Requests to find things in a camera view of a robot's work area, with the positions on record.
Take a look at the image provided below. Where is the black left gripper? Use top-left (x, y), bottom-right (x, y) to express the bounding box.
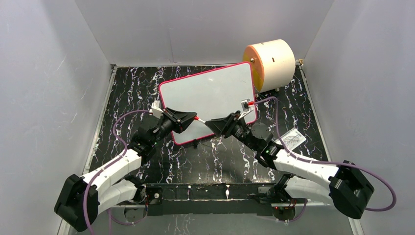
top-left (151, 108), bottom-right (197, 146)

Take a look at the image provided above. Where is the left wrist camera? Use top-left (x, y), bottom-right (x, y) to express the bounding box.
top-left (149, 100), bottom-right (164, 119)

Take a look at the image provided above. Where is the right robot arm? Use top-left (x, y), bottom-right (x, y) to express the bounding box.
top-left (205, 111), bottom-right (374, 219)

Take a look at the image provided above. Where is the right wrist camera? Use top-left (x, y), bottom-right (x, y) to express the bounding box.
top-left (239, 99), bottom-right (255, 119)

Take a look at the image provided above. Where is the red whiteboard marker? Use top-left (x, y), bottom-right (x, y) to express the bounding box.
top-left (193, 116), bottom-right (206, 124)

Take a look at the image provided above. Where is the purple cable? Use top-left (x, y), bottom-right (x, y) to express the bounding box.
top-left (82, 109), bottom-right (151, 235)
top-left (251, 96), bottom-right (397, 224)

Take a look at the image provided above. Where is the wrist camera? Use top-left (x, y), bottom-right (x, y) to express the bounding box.
top-left (239, 99), bottom-right (255, 119)
top-left (149, 100), bottom-right (164, 119)

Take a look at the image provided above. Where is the white cylinder with orange face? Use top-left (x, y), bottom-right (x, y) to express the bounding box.
top-left (242, 39), bottom-right (296, 93)

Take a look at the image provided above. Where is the pink-framed whiteboard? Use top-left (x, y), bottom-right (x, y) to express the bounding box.
top-left (158, 61), bottom-right (259, 145)

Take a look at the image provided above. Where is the aluminium frame rail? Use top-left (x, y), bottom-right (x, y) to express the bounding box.
top-left (58, 185), bottom-right (357, 209)

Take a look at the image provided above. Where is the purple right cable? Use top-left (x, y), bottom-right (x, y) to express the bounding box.
top-left (251, 96), bottom-right (397, 224)

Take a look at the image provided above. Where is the white printed card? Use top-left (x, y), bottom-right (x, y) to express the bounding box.
top-left (281, 128), bottom-right (306, 150)

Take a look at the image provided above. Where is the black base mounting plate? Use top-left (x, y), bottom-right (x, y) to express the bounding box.
top-left (114, 182), bottom-right (293, 217)

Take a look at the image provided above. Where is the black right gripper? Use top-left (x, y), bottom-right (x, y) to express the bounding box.
top-left (205, 111), bottom-right (258, 152)

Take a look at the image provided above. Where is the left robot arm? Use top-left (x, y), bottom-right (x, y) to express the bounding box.
top-left (54, 108), bottom-right (198, 232)

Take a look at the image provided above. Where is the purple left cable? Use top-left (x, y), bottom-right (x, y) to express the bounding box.
top-left (82, 109), bottom-right (151, 235)

